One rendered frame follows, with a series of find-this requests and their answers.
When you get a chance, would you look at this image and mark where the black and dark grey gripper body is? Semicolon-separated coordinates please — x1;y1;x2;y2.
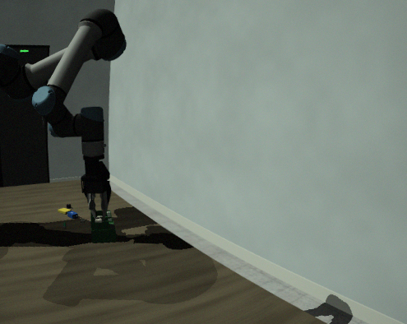
81;154;108;193

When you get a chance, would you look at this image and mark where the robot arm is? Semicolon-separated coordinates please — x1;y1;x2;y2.
0;8;127;157

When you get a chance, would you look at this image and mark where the green rack of labelled bins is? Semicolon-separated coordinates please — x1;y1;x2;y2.
90;211;117;243

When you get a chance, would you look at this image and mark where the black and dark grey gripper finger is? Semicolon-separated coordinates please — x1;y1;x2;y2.
100;181;111;220
85;193;97;219

